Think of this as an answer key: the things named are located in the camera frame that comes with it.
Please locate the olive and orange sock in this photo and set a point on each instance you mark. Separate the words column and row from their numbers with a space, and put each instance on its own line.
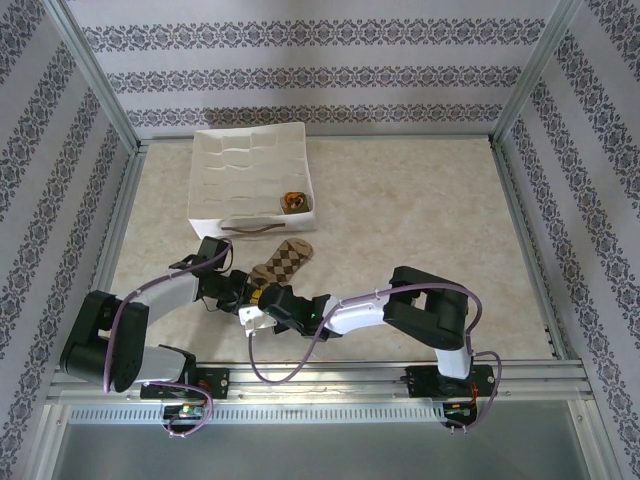
column 295, row 202

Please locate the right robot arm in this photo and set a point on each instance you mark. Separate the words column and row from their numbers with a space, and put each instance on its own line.
column 360, row 315

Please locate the small controller circuit board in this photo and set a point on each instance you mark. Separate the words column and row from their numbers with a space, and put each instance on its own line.
column 185, row 411
column 457, row 407

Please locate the aluminium rear rail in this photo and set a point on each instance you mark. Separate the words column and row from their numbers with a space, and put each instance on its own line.
column 400, row 136

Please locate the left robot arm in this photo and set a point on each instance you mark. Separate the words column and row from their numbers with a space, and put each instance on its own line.
column 165, row 300

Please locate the grey metal panel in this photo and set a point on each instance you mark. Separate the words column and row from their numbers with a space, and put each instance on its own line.
column 320, row 450

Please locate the aluminium side rail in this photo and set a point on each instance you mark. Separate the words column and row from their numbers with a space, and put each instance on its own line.
column 521, row 225
column 117, row 225

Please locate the white fabric organizer box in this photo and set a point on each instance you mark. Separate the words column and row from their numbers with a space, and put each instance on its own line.
column 240, row 175

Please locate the aluminium frame post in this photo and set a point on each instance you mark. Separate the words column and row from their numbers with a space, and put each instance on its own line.
column 97, row 70
column 537, row 70

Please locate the brown argyle sock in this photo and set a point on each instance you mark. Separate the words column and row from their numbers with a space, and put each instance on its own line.
column 282, row 260

